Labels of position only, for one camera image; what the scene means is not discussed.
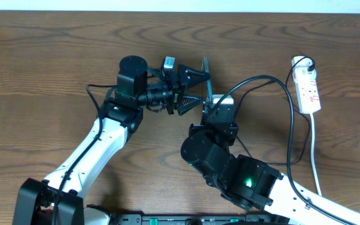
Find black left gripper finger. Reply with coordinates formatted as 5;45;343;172
177;64;211;89
177;94;203;116

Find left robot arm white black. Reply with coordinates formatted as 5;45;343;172
12;56;210;224

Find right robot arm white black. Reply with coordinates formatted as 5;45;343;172
181;104;360;224

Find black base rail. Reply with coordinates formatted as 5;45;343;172
82;213;293;225

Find white power strip cord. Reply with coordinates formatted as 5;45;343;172
309;112;323;197

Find black charger cable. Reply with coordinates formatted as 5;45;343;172
232;56;316;166

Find white power strip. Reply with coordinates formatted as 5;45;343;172
291;56;321;114

